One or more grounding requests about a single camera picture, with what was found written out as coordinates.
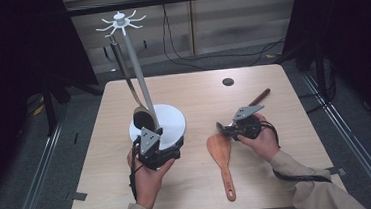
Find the wooden rice spatula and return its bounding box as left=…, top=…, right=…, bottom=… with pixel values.
left=205, top=132, right=237, bottom=204

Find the hand-held gripper cable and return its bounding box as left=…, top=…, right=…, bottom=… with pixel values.
left=126, top=144, right=149, bottom=202
left=259, top=115, right=333, bottom=190

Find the grey tape piece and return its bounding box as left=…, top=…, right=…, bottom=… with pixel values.
left=325, top=166, right=348, bottom=178
left=64, top=191, right=89, bottom=202

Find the black floor cable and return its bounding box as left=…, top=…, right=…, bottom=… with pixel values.
left=295, top=66, right=339, bottom=115
left=160, top=1, right=207, bottom=74
left=164, top=0, right=289, bottom=74

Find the left hand-held gripper cable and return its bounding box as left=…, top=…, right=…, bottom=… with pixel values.
left=126, top=144, right=149, bottom=202

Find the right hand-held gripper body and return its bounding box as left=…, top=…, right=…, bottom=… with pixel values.
left=232, top=103, right=267, bottom=141

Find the right hand-held gripper cable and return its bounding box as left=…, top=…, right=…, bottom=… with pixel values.
left=259, top=115, right=333, bottom=190

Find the black stand leg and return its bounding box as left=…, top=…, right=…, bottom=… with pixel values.
left=39, top=80, right=73, bottom=137

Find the person's right hand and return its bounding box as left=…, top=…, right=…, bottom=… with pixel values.
left=236, top=111, right=281, bottom=165

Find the person's left hand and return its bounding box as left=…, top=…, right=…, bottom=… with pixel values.
left=126, top=144, right=180, bottom=209

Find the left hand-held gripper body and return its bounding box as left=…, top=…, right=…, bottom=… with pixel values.
left=132, top=124, right=182, bottom=173

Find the metal floor rail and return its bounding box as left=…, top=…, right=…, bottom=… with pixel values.
left=0, top=103, right=79, bottom=209
left=300, top=66, right=371, bottom=209

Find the white utensil stand with hooks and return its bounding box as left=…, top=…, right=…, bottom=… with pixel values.
left=94, top=5, right=189, bottom=156

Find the black curtain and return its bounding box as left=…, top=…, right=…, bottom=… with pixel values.
left=279, top=0, right=371, bottom=144
left=0, top=0, right=107, bottom=200

